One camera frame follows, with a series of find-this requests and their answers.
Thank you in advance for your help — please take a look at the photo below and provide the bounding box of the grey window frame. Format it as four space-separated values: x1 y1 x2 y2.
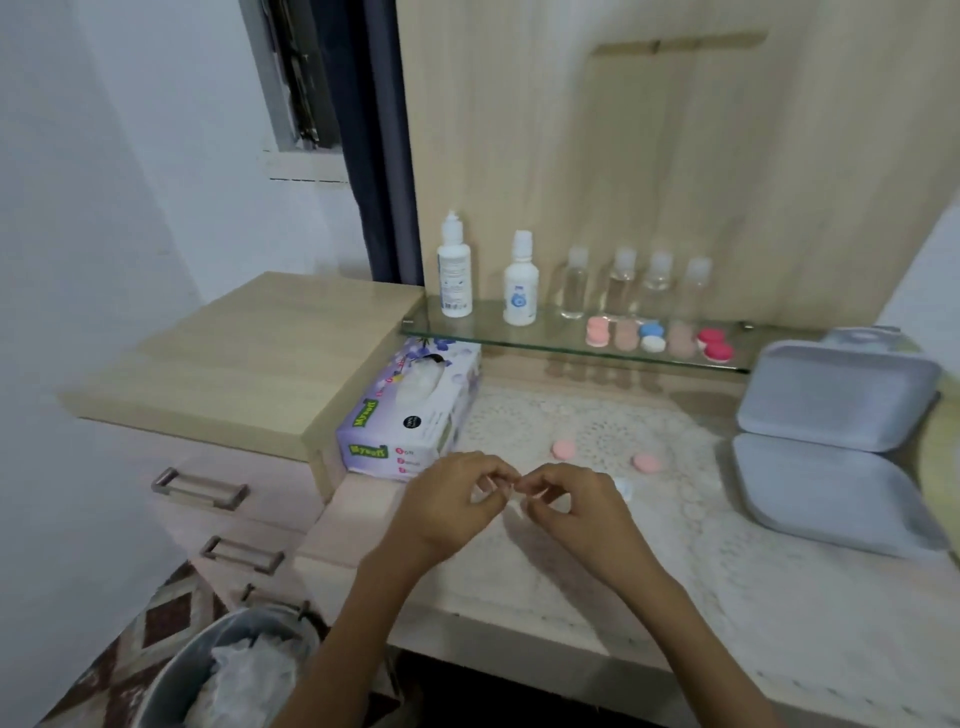
238 0 343 153

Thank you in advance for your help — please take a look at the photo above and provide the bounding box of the light wood drawer cabinet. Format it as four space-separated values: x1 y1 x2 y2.
57 271 428 625

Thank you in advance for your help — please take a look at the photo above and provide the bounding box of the metal drawer handle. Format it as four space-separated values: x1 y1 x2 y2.
240 584 312 618
151 467 251 513
199 534 287 576

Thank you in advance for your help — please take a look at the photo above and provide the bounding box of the white lace table mat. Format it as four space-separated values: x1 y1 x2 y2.
448 378 960 725

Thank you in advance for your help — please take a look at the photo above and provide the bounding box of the purple floral tissue box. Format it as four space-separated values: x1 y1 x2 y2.
335 336 483 481

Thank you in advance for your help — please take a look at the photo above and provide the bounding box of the pale yellow plastic basin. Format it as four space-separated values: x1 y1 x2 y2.
898 336 960 535

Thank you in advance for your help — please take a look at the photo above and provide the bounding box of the red and pink lens case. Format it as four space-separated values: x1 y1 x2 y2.
696 327 737 367

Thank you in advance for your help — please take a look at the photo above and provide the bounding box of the grey plastic tray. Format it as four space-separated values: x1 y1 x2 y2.
735 339 943 454
730 433 953 561

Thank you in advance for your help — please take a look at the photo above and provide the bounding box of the brown patterned rug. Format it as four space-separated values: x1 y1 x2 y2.
36 561 410 728

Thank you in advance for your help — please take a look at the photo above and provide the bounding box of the person's left hand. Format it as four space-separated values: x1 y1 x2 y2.
385 450 523 565

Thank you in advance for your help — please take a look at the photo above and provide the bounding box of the tall white solution bottle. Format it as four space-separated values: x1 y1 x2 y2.
436 210 474 319

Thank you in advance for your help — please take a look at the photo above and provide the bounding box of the person's right hand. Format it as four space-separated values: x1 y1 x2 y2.
519 463 663 595

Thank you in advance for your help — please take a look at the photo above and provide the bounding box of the clear plastic bottle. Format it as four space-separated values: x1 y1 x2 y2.
606 248 639 319
679 257 714 331
642 251 675 325
558 246 591 321

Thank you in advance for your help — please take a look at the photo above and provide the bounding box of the light wood back panel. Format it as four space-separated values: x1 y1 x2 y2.
393 0 960 335

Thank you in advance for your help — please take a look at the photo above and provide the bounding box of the person's right forearm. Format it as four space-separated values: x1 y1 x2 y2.
591 562 786 728

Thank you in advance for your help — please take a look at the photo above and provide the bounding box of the person's left forearm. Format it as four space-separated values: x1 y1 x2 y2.
270 546 453 728

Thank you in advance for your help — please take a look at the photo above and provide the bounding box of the grey lidded container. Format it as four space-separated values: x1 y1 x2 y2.
819 325 907 348

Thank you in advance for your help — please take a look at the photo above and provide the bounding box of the crumpled white tissue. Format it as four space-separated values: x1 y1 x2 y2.
186 632 303 728

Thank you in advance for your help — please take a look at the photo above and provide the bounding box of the grey waste bin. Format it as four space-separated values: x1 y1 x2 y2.
141 605 325 728

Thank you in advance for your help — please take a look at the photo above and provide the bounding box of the dark blue curtain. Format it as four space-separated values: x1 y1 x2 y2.
328 0 426 288

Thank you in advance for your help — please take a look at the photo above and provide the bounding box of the white bottle with blue label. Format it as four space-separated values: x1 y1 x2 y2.
502 229 542 327

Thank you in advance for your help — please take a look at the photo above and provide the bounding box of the glass shelf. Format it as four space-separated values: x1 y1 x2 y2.
399 296 753 375

